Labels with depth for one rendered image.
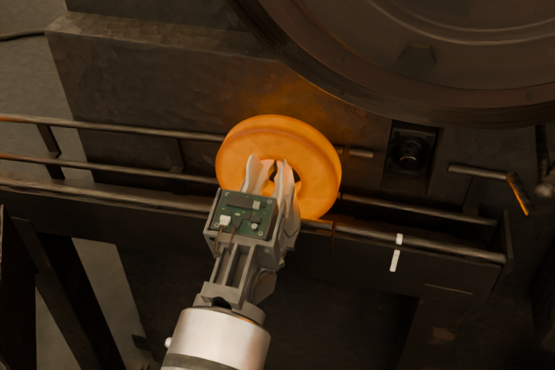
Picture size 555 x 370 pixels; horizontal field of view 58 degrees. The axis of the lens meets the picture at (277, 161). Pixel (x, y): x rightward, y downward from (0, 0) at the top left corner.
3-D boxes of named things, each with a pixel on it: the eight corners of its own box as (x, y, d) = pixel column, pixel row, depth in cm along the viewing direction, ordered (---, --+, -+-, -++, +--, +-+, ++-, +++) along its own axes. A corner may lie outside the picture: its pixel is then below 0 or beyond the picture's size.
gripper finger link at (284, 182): (303, 130, 56) (284, 201, 52) (305, 159, 61) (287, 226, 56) (276, 126, 57) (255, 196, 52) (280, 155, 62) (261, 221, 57)
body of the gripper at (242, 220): (290, 193, 50) (259, 312, 44) (294, 231, 57) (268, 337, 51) (217, 181, 51) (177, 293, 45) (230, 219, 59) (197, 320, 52)
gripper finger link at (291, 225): (307, 188, 57) (290, 259, 53) (308, 195, 58) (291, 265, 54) (268, 182, 58) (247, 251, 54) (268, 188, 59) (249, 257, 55)
